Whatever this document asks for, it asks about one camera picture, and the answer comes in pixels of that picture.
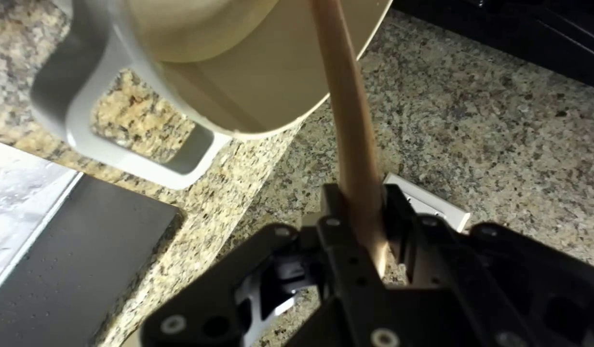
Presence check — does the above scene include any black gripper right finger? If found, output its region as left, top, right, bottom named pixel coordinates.
left=380, top=181, right=594, bottom=347

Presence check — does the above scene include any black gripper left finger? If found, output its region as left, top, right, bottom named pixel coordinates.
left=139, top=181, right=389, bottom=347

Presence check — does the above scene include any wooden cooking stick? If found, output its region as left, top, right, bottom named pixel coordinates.
left=308, top=0, right=391, bottom=278

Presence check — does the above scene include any white pot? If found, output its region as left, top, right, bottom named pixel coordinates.
left=29, top=0, right=395, bottom=191

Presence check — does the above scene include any stainless steel sink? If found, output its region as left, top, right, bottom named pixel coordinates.
left=0, top=137, right=187, bottom=347

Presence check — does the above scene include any black stove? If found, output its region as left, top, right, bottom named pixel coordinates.
left=391, top=0, right=594, bottom=93

